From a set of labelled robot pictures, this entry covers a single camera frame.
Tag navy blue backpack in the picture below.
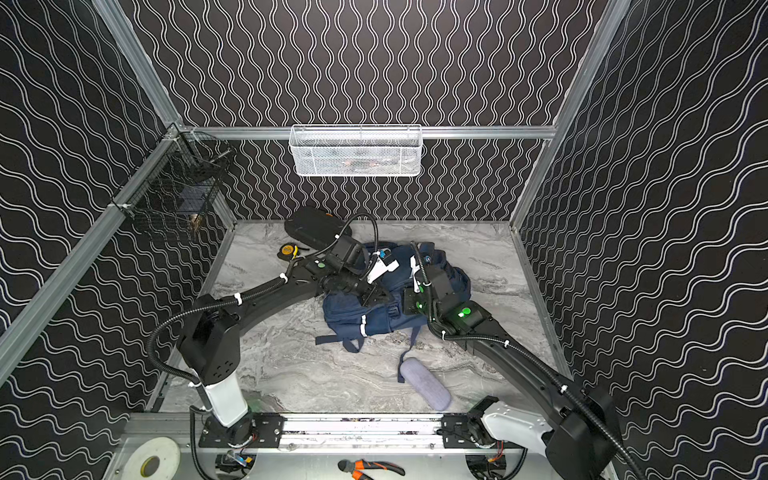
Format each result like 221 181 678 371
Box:
315 242 471 353

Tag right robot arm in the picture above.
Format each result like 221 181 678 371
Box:
410 244 646 479

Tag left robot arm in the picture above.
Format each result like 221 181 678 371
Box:
146 207 397 447

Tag purple glasses case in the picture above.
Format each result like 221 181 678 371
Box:
398 358 452 411

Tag black zippered case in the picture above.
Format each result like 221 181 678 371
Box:
284 206 351 250

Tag yellow black tape measure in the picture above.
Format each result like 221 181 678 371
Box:
277 243 301 261

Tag white tape roll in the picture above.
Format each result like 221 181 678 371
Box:
121 437 181 480

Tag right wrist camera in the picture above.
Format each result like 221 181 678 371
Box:
410 254 428 294

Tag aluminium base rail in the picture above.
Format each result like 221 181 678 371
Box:
119 411 601 454

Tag orange handled pliers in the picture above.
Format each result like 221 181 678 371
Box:
337 459 406 480

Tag black wire basket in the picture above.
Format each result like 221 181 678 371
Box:
116 130 235 244

